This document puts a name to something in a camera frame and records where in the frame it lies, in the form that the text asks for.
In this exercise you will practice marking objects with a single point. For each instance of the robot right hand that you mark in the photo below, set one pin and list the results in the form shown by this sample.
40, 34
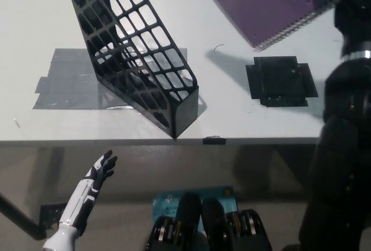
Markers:
352, 16

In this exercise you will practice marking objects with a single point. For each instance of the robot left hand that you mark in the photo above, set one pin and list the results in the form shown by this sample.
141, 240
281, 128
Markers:
87, 196

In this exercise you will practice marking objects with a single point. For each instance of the purple spiral notebook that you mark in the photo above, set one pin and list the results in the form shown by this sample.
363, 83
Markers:
261, 4

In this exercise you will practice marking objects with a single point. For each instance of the black lattice magazine stand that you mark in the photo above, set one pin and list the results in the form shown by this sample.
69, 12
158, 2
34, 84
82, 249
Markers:
185, 112

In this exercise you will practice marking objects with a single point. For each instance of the black table leg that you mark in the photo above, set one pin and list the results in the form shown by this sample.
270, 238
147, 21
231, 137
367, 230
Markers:
17, 216

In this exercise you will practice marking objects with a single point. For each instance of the grey tape patch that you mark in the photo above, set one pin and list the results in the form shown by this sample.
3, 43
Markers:
61, 71

